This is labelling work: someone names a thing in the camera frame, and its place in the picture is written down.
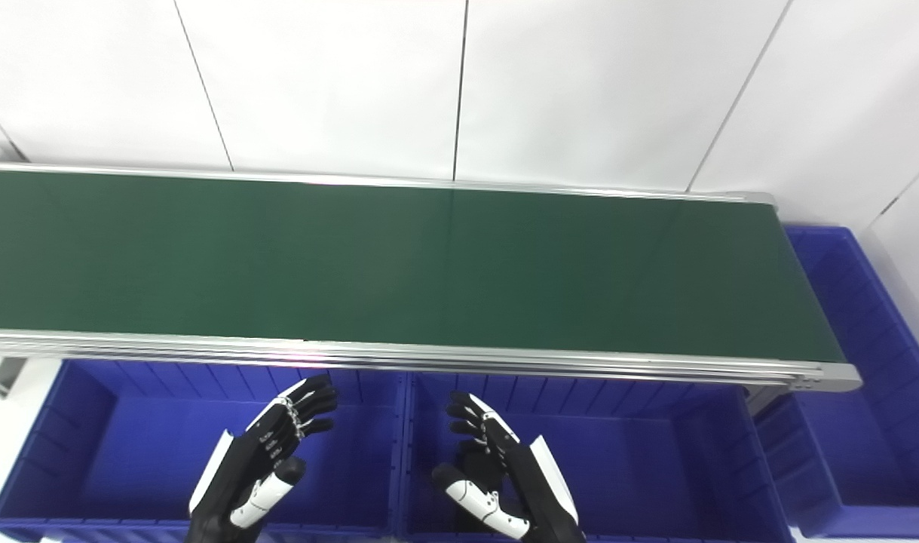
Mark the green conveyor belt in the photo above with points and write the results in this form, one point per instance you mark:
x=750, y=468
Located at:
x=504, y=362
x=399, y=264

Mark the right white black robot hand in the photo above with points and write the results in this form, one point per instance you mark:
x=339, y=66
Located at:
x=516, y=471

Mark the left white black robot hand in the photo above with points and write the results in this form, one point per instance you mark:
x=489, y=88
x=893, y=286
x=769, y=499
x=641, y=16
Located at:
x=237, y=471

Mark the blue plastic bin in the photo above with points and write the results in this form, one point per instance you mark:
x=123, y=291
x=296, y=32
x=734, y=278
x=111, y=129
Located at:
x=655, y=467
x=866, y=452
x=127, y=452

